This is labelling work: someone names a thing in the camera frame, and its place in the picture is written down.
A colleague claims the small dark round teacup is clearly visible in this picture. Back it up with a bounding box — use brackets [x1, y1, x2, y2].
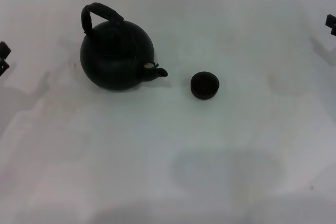
[190, 71, 220, 101]

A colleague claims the black round teapot with handle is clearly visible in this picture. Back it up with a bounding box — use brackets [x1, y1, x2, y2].
[80, 2, 169, 92]

